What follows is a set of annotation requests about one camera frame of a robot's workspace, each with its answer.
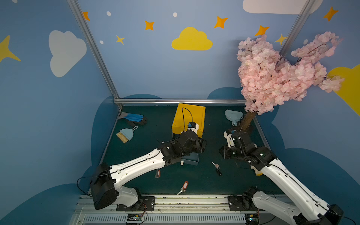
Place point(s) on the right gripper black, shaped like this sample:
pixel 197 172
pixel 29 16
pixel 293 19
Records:
pixel 226 152

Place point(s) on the key with red tag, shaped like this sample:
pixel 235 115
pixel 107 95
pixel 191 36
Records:
pixel 183 188

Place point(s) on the blue black work glove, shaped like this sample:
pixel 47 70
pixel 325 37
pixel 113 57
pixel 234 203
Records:
pixel 133 119

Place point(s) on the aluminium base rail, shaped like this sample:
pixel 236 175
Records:
pixel 211 209

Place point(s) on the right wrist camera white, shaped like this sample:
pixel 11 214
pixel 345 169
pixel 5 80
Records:
pixel 229 139

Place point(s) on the yellow work glove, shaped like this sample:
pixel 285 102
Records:
pixel 257 172

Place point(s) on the small blue hand brush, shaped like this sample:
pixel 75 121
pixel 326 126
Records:
pixel 126 134

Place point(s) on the teal drawer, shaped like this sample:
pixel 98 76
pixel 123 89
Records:
pixel 192 159

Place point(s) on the key with black fob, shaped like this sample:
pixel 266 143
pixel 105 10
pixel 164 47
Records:
pixel 217 167

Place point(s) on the right controller board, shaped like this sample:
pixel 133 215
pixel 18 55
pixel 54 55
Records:
pixel 251 219

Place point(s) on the left controller board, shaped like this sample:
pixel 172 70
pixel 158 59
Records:
pixel 135 218

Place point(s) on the pink cherry blossom tree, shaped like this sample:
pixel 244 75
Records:
pixel 268 79

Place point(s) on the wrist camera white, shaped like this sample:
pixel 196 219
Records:
pixel 195 128
pixel 229 139

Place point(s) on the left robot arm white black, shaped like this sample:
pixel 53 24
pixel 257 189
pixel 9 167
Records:
pixel 107 183

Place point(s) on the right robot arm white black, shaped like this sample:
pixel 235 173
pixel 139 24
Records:
pixel 307 207

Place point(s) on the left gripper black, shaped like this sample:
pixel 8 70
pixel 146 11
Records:
pixel 201 144

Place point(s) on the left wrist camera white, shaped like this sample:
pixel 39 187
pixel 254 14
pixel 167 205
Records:
pixel 195 128

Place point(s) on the controller board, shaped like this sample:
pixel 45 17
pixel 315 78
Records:
pixel 135 218
pixel 251 219

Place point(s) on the yellow drawer cabinet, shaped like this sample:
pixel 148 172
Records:
pixel 188 113

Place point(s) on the light blue dustpan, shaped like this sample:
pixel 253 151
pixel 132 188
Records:
pixel 234 116

